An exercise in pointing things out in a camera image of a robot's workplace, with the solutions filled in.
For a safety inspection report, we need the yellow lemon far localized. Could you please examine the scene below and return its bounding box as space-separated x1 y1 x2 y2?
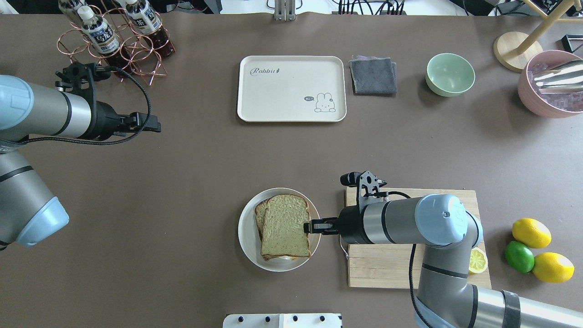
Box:
511 218 552 249

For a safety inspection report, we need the copper wire bottle rack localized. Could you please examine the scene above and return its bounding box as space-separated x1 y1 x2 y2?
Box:
57 0 171 85

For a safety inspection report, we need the tea bottle back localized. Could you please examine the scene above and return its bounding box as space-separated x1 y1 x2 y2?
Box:
125 0 175 58

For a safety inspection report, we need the wooden cup tree stand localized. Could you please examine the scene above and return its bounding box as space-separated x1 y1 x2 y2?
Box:
493 0 582 73

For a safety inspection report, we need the green ceramic bowl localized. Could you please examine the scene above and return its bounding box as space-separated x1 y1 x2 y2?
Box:
425 53 476 97

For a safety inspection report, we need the grey folded cloth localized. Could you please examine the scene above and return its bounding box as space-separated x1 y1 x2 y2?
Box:
348 56 398 96

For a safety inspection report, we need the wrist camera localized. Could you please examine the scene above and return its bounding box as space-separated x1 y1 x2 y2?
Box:
55 61 112 107
340 171 389 212

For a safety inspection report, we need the bread slice under egg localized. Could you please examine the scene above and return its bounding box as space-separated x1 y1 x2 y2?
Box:
254 199 269 241

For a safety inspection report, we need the bread slice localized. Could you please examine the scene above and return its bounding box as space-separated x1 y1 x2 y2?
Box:
254 199 269 241
260 194 312 260

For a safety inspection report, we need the pink bowl with ice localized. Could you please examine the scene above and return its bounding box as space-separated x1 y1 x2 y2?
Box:
517 50 582 118

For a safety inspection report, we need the yellow lemon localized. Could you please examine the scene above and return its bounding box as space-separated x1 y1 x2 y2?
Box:
511 218 552 249
532 252 575 284

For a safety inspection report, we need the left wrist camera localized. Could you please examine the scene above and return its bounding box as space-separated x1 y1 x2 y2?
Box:
55 61 112 107

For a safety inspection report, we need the tea bottle front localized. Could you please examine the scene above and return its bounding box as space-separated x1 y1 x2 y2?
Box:
77 5 133 75

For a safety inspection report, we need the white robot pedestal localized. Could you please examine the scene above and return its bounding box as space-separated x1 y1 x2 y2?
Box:
222 312 343 328

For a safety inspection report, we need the half lemon slice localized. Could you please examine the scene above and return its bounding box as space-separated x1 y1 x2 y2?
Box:
468 247 489 274

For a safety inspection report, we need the tea bottle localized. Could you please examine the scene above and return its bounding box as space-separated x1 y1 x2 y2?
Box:
77 5 133 75
58 0 86 28
125 0 175 58

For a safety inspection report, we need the cream rabbit tray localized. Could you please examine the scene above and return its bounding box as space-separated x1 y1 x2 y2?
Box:
237 55 347 123

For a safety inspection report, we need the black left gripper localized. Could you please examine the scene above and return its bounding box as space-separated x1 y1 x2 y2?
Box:
86 101 162 141

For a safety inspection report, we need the metal ice scoop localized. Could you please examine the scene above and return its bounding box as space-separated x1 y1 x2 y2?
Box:
533 60 583 94

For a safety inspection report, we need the green lime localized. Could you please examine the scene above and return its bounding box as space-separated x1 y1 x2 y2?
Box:
504 241 535 274

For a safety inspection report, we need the yellow lemon near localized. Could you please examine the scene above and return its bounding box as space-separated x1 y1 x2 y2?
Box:
532 252 575 284

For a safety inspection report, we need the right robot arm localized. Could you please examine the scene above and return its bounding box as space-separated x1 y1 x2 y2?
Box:
304 192 583 328

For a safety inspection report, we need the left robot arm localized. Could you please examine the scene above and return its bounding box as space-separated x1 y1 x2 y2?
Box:
1 68 162 250

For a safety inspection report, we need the white round plate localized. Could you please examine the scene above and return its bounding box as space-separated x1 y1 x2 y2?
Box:
239 187 319 272

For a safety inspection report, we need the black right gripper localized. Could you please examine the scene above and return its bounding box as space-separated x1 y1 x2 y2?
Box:
303 206 367 245

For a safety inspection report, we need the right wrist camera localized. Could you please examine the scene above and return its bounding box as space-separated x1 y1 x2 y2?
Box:
340 171 389 212

